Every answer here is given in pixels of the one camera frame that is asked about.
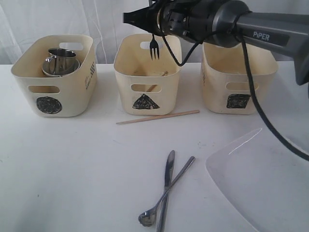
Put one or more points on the cream bin with circle mark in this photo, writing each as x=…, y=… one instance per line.
x=60, y=96

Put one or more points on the white ceramic bowl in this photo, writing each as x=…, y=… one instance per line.
x=45, y=69

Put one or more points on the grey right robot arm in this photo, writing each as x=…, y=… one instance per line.
x=226, y=23

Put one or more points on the cream bin with square mark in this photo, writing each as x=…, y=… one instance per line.
x=224, y=81

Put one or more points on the long stainless steel spoon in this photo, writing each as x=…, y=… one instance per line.
x=147, y=218

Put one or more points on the stainless steel mug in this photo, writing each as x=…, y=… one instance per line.
x=61, y=54
x=57, y=66

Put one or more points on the cream bin with triangle mark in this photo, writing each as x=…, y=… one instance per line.
x=135, y=71

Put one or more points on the stainless steel fork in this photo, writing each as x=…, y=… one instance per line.
x=154, y=48

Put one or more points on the white curtain backdrop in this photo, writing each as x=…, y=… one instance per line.
x=22, y=22

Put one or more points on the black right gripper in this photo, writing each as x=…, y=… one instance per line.
x=162, y=18

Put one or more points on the stainless steel knife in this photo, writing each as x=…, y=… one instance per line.
x=168, y=179

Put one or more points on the white rectangular plate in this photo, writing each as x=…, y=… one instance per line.
x=266, y=183

